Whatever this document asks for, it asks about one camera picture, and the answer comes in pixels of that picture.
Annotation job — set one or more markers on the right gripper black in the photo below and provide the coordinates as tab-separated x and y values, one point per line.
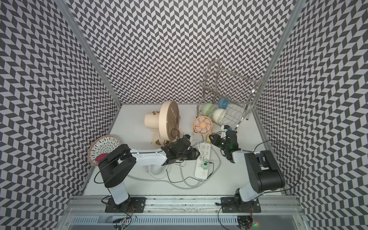
215	140

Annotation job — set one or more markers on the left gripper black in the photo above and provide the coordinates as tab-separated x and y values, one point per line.
193	154

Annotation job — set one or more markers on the white power strip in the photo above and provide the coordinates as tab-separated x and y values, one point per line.
204	148

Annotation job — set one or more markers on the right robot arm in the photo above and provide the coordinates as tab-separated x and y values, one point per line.
263	170

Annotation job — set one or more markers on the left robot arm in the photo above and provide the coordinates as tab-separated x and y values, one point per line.
116	166

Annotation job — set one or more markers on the small orange desk fan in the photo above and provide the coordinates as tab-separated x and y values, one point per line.
203	125

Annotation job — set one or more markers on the small white desk fan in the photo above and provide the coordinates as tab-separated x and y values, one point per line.
158	171

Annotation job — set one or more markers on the large beige desk fan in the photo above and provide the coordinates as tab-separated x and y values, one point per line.
164	123

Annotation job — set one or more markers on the green plug adapter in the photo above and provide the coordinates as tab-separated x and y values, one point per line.
205	165

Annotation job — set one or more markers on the white bowl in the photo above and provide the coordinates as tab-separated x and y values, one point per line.
218	115

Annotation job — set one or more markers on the green bowl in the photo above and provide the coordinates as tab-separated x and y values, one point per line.
208	109

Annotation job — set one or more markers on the blue bowl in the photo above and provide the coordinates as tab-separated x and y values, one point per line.
223	103

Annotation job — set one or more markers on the metal dish rack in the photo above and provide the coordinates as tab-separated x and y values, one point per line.
238	90

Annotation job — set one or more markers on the patterned plate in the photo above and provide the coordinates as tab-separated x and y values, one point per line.
104	144

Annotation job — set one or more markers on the magenta object on plate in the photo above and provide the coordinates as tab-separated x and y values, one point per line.
101	157

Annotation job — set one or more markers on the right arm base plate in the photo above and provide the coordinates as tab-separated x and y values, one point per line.
230	205

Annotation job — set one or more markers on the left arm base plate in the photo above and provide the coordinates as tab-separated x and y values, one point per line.
131	205

